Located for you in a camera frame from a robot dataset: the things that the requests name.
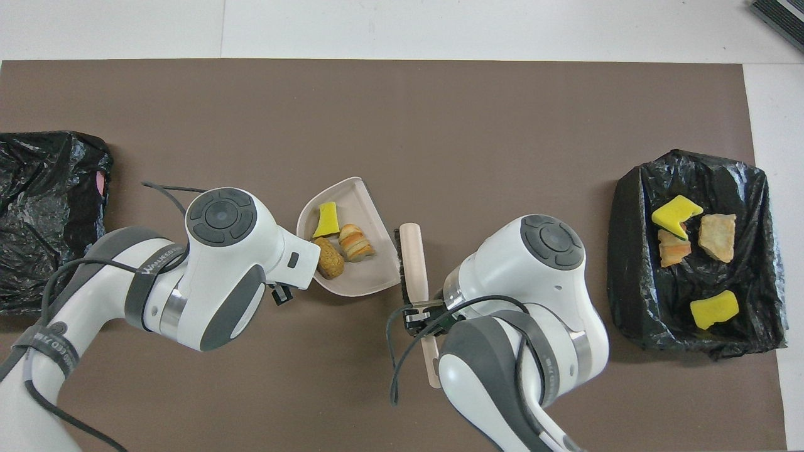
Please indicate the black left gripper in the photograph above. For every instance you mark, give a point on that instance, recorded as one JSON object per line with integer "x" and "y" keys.
{"x": 281, "y": 294}

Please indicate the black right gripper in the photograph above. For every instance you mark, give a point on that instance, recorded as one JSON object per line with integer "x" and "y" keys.
{"x": 449, "y": 321}

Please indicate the beige brush with black bristles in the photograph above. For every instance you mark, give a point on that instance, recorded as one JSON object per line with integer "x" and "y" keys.
{"x": 414, "y": 257}

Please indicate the beige plastic dustpan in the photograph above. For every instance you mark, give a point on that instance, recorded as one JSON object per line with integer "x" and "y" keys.
{"x": 370, "y": 276}

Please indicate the small yellow sponge piece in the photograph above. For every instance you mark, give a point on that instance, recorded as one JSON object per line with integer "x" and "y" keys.
{"x": 326, "y": 221}

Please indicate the whole striped croissant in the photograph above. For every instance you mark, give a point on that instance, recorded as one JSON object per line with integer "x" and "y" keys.
{"x": 356, "y": 243}

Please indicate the orange striped croissant piece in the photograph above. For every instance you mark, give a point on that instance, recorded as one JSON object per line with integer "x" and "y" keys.
{"x": 675, "y": 251}

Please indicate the green and yellow sponge piece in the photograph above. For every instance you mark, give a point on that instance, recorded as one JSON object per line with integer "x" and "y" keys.
{"x": 675, "y": 212}

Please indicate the large yellow sponge piece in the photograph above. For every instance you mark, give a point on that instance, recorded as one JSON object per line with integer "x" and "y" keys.
{"x": 713, "y": 309}

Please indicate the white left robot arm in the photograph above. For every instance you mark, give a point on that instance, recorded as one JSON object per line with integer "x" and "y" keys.
{"x": 220, "y": 263}

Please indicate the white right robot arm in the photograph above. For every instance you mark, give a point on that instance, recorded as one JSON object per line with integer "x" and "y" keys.
{"x": 534, "y": 301}

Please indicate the black bag-lined bin pink spot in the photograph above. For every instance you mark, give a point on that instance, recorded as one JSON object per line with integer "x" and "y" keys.
{"x": 44, "y": 182}

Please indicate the brown table mat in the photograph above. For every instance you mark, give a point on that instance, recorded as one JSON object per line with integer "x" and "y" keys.
{"x": 402, "y": 94}

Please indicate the dark grey ribbed device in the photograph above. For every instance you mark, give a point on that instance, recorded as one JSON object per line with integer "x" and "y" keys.
{"x": 782, "y": 16}

